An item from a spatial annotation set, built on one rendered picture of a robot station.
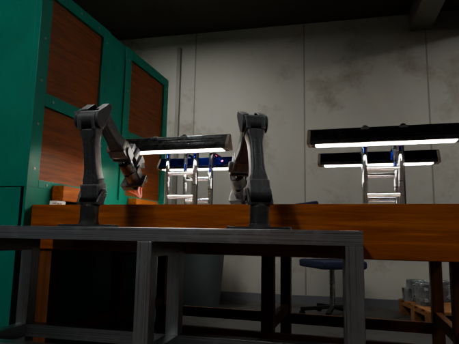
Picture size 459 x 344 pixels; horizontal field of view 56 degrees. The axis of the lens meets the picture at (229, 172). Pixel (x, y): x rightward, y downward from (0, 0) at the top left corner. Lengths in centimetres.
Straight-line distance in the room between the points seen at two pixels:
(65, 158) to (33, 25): 61
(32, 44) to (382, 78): 344
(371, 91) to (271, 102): 102
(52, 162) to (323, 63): 327
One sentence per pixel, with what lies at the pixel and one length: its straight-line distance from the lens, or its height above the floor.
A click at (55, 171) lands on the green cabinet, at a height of 93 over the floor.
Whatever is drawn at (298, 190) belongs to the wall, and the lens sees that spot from 442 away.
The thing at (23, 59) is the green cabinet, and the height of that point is 141.
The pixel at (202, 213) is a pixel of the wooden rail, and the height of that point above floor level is 73.
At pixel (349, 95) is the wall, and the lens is 462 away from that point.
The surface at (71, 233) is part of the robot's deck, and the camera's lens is 138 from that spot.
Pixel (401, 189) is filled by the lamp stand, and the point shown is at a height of 86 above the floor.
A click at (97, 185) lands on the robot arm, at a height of 82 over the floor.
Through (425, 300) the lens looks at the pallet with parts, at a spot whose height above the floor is 17.
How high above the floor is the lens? 65
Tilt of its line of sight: 8 degrees up
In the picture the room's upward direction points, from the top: 1 degrees clockwise
